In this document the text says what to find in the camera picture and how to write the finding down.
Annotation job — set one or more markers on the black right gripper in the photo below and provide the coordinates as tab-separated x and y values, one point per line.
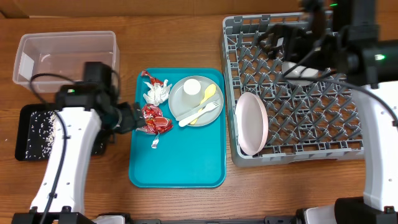
288	38

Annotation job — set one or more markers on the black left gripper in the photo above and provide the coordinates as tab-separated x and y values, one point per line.
129	121

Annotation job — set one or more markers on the red snack wrapper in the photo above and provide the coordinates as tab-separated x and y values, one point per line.
156	123

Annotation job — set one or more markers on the grey bowl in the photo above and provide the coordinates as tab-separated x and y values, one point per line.
299	72

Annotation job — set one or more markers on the white napkin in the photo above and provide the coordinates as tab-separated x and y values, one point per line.
158	93

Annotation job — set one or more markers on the small red candy wrapper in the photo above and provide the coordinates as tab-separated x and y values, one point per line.
153	80

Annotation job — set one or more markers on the pink round plate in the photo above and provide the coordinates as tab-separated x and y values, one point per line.
252	123

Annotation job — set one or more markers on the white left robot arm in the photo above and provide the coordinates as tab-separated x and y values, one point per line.
85	111

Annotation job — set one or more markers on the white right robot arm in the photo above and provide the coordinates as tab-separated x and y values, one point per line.
352	48

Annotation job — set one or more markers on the grey plastic dishwasher rack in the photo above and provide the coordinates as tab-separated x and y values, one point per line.
317	121

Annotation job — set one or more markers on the grey plastic knife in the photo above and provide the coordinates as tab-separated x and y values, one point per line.
195	110

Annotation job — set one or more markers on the white plastic cup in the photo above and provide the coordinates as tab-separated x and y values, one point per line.
192	92

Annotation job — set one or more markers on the grey round plate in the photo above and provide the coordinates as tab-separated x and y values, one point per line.
180	103

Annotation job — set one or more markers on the teal serving tray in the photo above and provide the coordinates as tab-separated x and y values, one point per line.
184	157

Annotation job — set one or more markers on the yellow plastic spoon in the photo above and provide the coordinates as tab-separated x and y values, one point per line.
209	92

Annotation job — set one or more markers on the white plastic fork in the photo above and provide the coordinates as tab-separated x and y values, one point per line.
209	107

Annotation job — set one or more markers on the black tray with rice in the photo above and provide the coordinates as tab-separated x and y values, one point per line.
36	133

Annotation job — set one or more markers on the clear plastic bin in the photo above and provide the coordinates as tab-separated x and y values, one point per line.
63	53

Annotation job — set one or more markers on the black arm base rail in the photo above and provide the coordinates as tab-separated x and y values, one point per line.
122	218

